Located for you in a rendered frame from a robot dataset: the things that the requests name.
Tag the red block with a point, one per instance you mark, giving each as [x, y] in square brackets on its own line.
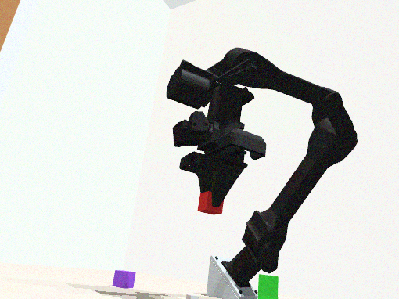
[205, 204]

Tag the purple block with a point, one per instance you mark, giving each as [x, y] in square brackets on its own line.
[123, 279]

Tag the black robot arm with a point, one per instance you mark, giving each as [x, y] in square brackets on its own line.
[332, 139]

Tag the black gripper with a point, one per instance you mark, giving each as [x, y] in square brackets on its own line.
[220, 165]

